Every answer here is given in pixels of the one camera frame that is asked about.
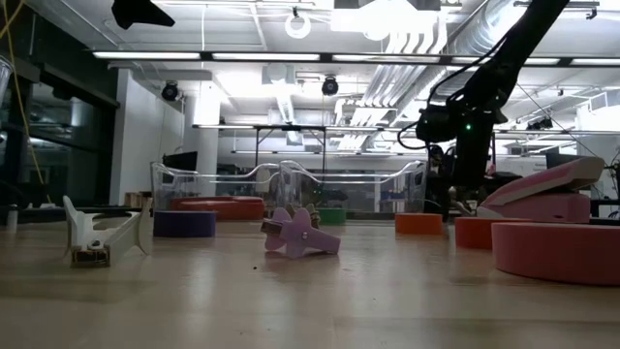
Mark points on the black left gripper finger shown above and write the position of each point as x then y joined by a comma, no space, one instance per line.
140,12

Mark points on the red tape roll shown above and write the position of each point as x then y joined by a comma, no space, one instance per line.
472,232

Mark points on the clear plastic bin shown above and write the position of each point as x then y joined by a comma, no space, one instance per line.
416,181
162,179

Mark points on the orange tape roll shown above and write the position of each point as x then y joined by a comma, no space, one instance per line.
419,224

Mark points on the pink stapler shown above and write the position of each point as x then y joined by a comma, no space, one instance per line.
542,199

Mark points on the pink tape roll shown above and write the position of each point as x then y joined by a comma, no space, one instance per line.
557,252

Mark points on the green tape roll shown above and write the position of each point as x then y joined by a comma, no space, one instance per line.
331,216

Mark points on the purple staple remover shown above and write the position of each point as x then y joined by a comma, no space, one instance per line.
300,235

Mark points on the purple tape roll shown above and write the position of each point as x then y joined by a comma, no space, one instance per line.
184,224

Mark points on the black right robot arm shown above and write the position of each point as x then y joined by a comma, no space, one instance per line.
513,48

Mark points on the white staple remover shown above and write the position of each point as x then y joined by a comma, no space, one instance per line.
126,237

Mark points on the ceiling light tube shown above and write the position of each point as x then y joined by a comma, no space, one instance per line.
387,58
596,62
542,61
266,56
145,55

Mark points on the small black ceiling rig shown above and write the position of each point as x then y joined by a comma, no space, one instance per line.
540,124

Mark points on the black ceiling spotlight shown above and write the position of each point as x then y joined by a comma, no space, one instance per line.
169,91
330,86

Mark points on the black computer monitor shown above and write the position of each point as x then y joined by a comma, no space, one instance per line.
179,161
562,161

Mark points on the black metal stand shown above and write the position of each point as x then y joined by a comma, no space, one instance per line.
310,127

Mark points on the wooden box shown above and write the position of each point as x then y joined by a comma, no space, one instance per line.
135,199

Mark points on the black desk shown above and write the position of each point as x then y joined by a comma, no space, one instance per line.
39,213

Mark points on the white bottle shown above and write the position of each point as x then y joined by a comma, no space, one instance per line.
12,216

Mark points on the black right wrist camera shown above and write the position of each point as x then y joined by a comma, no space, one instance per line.
436,123

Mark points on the silver ventilation duct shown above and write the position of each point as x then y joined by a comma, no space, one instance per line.
465,39

